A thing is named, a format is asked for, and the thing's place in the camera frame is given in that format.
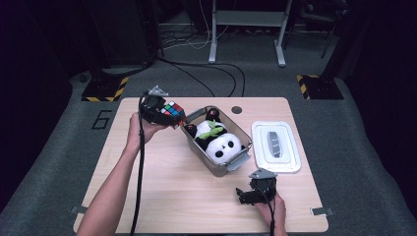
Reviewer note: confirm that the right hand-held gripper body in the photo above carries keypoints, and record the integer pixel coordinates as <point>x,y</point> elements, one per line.
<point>264,187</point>

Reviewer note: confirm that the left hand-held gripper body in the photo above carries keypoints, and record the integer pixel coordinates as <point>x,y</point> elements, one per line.
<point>152,106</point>

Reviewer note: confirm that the multicoloured puzzle cube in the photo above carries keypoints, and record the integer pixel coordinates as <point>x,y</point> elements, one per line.
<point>173,109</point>

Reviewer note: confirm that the clear plastic storage box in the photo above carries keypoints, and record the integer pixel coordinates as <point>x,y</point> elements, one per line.
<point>216,167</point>

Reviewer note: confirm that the white box lid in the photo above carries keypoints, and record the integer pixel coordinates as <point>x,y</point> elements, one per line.
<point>275,146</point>

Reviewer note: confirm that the panda plush toy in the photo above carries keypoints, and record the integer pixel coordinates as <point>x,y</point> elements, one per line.
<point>223,147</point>

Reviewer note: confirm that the person's right hand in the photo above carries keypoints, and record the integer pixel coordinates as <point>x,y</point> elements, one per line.
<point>277,213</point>

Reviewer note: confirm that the person's left hand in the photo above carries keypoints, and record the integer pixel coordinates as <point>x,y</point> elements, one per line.
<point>136,134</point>

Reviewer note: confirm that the black yellow striped stand base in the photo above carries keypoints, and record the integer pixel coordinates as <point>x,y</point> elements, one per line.
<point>319,88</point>
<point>103,88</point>

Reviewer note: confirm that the dark round table grommet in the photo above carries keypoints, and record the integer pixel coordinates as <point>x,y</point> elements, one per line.
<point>236,110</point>

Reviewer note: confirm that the black equipment cabinet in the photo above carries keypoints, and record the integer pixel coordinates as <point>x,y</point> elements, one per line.
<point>128,29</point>

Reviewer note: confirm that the dark metal stand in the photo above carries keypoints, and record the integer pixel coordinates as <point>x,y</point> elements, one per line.
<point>329,39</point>

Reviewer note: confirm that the grey metal table bracket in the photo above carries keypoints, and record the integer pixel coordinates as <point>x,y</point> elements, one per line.
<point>78,209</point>
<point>322,211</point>

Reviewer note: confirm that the white metal desk frame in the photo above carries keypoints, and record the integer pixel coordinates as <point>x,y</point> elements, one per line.
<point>249,18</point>

